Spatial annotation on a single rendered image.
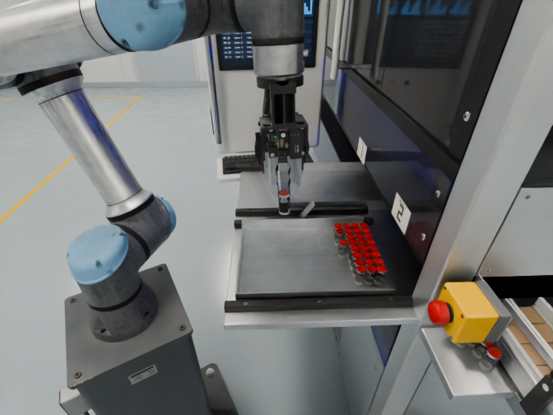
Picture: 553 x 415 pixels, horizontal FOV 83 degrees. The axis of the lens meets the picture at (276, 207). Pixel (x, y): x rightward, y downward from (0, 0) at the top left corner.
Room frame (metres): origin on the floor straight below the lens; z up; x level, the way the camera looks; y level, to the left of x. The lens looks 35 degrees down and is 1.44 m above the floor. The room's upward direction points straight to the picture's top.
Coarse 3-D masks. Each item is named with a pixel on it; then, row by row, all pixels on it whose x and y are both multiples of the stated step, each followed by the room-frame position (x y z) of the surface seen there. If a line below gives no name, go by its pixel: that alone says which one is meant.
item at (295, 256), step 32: (256, 224) 0.69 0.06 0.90; (288, 224) 0.70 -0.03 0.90; (320, 224) 0.70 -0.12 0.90; (256, 256) 0.58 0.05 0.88; (288, 256) 0.58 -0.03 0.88; (320, 256) 0.58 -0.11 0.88; (256, 288) 0.48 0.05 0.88; (288, 288) 0.48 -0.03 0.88; (320, 288) 0.48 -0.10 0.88; (352, 288) 0.48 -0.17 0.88; (384, 288) 0.45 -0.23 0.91
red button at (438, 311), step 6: (432, 306) 0.33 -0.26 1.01; (438, 306) 0.33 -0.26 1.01; (444, 306) 0.33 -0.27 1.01; (432, 312) 0.33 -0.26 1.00; (438, 312) 0.32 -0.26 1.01; (444, 312) 0.32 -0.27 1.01; (432, 318) 0.32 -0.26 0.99; (438, 318) 0.32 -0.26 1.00; (444, 318) 0.31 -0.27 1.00; (438, 324) 0.31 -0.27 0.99; (444, 324) 0.31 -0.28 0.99
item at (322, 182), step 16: (288, 176) 1.00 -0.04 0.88; (304, 176) 1.00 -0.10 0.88; (320, 176) 1.00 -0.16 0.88; (336, 176) 1.00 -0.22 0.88; (352, 176) 1.00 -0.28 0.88; (368, 176) 1.00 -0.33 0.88; (304, 192) 0.89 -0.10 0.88; (320, 192) 0.89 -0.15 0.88; (336, 192) 0.89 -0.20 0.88; (352, 192) 0.89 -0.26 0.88; (368, 192) 0.89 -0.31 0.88; (384, 208) 0.79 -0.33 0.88
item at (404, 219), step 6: (396, 198) 0.62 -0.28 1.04; (396, 204) 0.61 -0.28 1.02; (402, 204) 0.58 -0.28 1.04; (396, 210) 0.60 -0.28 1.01; (408, 210) 0.55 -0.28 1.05; (396, 216) 0.60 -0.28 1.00; (402, 216) 0.57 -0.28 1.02; (408, 216) 0.54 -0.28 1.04; (402, 222) 0.56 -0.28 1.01; (402, 228) 0.55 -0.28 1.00
